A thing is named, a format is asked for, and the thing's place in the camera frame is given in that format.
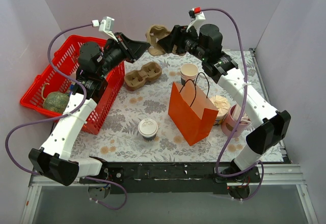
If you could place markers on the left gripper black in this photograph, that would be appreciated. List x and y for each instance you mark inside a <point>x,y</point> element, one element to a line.
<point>125,48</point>

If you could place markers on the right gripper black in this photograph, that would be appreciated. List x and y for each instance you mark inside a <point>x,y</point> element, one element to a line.
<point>177,39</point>

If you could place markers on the single cardboard cup carrier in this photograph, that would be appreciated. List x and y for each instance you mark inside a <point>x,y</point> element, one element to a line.
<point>153,35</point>

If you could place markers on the cardboard cup carrier stack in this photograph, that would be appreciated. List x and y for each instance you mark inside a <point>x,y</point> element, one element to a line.
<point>136,79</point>

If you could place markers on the stack of paper cups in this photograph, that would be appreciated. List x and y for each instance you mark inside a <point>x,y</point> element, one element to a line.
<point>188,71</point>

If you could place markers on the orange paper bag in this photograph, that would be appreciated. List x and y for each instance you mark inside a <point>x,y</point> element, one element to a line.
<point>192,111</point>

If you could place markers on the white plastic cup lid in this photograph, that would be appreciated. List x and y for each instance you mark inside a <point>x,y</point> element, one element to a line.
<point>148,127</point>

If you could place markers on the red plastic basket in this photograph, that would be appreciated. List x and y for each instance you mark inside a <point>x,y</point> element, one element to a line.
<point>65,58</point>

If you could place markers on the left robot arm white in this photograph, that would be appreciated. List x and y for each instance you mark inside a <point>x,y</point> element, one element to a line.
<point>52,159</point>

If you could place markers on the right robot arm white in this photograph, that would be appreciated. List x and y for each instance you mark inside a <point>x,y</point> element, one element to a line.
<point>270,125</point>

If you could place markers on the floral table mat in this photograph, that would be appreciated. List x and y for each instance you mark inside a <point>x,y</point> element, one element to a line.
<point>119,139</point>

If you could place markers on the napkin filled paper tub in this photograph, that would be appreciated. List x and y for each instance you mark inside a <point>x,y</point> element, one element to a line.
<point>222,104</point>

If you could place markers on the green netted melon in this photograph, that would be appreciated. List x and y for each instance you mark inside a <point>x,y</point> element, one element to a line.
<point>56,102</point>

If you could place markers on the pink cup holder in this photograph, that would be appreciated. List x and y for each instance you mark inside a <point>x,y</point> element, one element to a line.
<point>229,123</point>

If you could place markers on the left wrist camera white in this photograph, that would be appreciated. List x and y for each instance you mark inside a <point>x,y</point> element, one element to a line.
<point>105,26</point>

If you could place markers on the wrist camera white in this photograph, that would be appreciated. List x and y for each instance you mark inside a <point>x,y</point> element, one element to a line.
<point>105,26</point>
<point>197,16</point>

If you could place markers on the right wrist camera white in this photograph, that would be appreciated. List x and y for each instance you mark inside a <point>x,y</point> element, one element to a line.
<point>197,16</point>

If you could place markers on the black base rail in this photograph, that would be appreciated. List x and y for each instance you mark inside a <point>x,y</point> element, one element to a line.
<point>163,177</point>

